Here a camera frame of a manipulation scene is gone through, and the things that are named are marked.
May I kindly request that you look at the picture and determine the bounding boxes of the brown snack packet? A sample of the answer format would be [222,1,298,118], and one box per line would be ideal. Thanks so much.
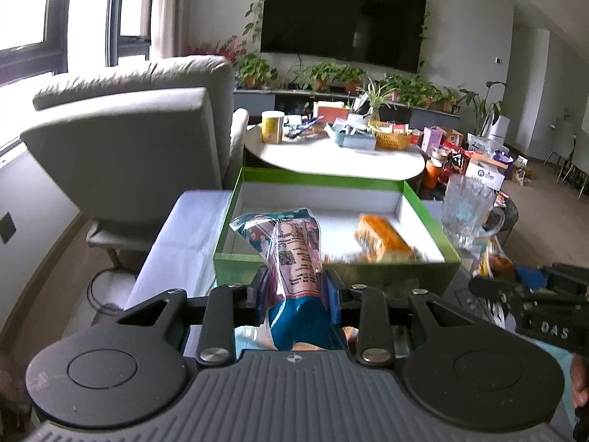
[477,238,515,281]

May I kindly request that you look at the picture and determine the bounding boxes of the narrow black-framed window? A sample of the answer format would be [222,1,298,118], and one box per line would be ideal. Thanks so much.
[105,0,156,68]

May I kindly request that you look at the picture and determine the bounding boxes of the person's right hand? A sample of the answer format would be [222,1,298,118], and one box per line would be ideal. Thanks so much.
[569,354,589,407]

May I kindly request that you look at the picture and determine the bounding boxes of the black floor cable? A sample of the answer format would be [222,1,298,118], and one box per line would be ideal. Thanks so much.
[87,266,140,316]

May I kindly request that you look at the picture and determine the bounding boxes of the blue and pink snack packet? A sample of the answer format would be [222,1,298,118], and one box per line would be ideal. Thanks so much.
[229,207,351,351]

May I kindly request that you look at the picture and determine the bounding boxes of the potted green plant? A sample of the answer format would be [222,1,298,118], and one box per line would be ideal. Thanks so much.
[339,64,367,94]
[293,61,342,92]
[236,52,278,90]
[438,85,464,114]
[390,73,443,110]

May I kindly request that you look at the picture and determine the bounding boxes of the white and blue box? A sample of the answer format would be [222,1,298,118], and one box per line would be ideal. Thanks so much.
[464,155,505,193]

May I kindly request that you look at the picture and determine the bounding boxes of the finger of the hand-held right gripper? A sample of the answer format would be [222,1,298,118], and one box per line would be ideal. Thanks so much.
[468,275,518,307]

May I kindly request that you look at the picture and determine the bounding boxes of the patterned table mat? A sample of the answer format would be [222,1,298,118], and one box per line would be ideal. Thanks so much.
[123,188,589,442]

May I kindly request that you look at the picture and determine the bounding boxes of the black wall socket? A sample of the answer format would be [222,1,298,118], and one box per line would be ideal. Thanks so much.
[0,211,18,245]

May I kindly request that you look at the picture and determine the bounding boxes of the white oval coffee table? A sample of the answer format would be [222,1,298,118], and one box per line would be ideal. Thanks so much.
[242,122,427,181]

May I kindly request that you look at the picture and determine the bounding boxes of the orange bread packet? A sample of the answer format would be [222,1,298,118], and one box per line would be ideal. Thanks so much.
[353,213,417,264]

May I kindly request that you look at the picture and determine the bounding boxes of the blue plastic tray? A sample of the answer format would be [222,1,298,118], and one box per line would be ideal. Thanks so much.
[325,121,377,150]

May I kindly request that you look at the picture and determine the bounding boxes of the large-leaf potted plant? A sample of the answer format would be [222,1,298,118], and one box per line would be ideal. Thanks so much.
[459,80,508,137]

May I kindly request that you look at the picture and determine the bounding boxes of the purple gift bag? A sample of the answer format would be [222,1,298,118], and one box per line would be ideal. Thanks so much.
[489,148,516,179]

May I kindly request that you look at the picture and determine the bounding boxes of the orange jar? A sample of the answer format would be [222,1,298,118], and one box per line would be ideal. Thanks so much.
[424,158,445,189]

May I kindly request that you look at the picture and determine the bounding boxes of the wicker basket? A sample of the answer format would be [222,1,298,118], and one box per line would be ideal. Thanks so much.
[369,123,411,151]

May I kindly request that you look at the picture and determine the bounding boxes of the white air purifier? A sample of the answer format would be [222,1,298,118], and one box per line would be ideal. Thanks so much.
[487,115,511,142]

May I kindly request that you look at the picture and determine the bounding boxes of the orange cardboard box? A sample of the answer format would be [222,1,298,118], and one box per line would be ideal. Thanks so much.
[315,101,351,123]

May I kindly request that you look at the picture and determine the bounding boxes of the grey dining chair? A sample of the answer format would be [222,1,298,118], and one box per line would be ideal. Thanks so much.
[542,114,589,190]

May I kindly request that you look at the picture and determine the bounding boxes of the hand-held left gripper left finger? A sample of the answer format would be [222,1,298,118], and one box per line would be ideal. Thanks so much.
[103,267,272,368]

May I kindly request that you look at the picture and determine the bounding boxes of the large black-framed window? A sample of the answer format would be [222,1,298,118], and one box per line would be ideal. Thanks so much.
[0,0,71,87]

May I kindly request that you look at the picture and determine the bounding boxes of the grey armchair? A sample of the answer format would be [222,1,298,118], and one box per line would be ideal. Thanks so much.
[20,55,250,269]

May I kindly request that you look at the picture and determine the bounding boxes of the green cardboard box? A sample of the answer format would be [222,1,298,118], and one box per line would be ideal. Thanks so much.
[212,166,462,296]

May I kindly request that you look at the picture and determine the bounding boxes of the wall-mounted black television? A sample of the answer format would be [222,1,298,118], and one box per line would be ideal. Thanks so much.
[260,0,428,74]

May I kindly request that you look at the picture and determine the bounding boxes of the lilac carton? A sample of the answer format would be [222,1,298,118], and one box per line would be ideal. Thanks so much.
[422,126,445,154]

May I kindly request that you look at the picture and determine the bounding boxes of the yellow can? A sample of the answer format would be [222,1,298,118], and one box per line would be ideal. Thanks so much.
[261,110,285,144]

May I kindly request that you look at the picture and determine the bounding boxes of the spider plant in vase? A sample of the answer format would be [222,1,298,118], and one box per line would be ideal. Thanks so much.
[356,77,397,126]

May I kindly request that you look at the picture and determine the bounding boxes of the light curtain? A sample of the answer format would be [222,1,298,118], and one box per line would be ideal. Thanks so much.
[152,0,183,59]

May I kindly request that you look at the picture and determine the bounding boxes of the low television cabinet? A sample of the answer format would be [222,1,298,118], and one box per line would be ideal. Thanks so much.
[233,87,462,120]

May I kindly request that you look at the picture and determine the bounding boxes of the red flower arrangement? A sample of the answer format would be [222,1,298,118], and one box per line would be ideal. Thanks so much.
[183,36,246,64]

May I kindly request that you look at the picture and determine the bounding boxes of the clear glass mug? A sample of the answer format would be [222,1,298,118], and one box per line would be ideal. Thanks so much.
[440,173,507,250]

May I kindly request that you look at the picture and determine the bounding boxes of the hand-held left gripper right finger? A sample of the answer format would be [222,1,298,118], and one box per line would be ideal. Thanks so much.
[323,269,479,365]

